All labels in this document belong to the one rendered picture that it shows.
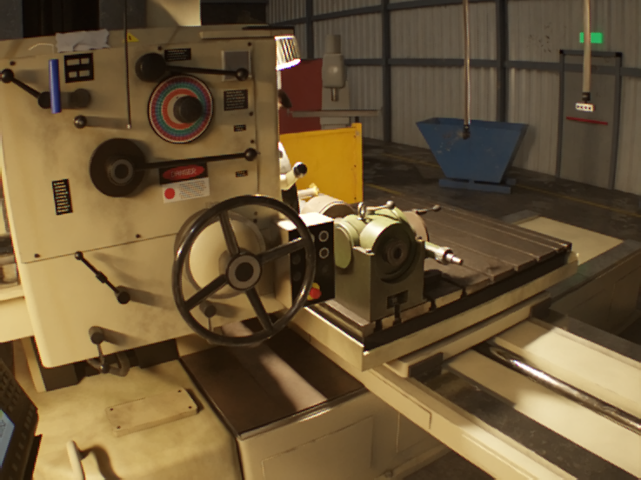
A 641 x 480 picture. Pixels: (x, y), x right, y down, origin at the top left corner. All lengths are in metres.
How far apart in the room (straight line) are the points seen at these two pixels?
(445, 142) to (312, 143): 3.57
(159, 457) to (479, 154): 6.48
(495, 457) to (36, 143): 1.51
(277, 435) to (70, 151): 1.19
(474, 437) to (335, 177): 3.26
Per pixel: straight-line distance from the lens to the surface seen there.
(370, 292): 1.62
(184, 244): 1.14
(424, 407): 1.79
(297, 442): 1.98
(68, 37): 1.33
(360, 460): 2.26
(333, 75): 7.50
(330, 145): 4.47
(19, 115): 1.28
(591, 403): 1.93
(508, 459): 1.61
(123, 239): 1.35
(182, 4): 2.05
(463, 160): 7.60
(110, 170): 1.23
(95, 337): 1.39
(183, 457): 1.80
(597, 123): 8.73
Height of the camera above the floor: 1.78
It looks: 16 degrees down
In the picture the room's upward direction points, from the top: 1 degrees counter-clockwise
